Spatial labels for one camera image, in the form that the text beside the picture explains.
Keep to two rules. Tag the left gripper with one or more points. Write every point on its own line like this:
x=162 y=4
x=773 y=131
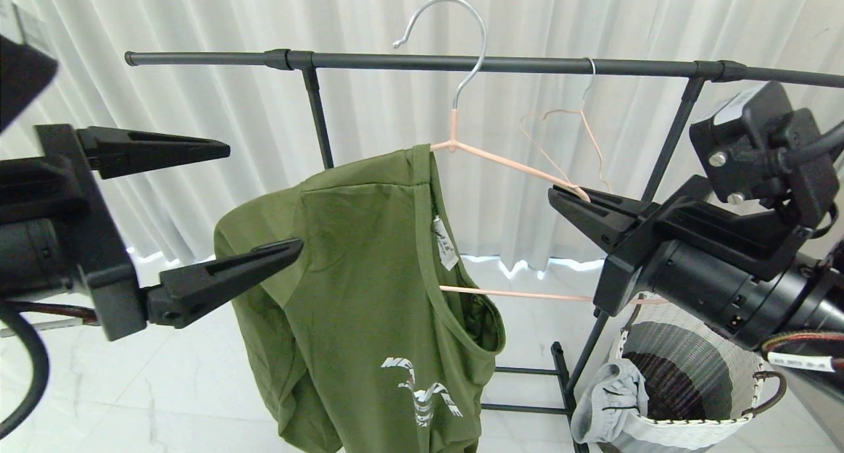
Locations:
x=99 y=262

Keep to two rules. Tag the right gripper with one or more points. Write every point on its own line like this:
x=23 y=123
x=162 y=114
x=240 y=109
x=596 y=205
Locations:
x=712 y=288

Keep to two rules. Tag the pink clothes hanger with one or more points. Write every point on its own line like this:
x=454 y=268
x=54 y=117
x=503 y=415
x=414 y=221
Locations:
x=501 y=163
x=597 y=153

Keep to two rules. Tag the pale grey garment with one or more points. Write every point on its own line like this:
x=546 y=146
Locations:
x=610 y=400

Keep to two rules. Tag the green sleeveless shirt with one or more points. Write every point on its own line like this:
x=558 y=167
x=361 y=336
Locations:
x=362 y=275

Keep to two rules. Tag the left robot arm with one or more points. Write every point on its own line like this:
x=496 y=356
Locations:
x=53 y=308

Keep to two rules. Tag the white laundry basket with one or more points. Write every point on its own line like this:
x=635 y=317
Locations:
x=725 y=347

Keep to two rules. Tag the black clothes rack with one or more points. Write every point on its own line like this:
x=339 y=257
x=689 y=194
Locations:
x=395 y=62

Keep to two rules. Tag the white curtain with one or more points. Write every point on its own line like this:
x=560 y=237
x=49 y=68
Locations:
x=198 y=18

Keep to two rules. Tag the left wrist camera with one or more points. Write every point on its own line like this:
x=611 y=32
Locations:
x=23 y=77

